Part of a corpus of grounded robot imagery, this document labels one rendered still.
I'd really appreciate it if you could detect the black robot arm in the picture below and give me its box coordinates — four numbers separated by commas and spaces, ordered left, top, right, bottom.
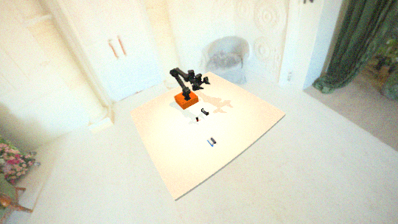
169, 67, 202, 101

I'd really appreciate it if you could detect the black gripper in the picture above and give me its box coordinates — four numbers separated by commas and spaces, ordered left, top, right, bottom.
192, 77, 211, 91

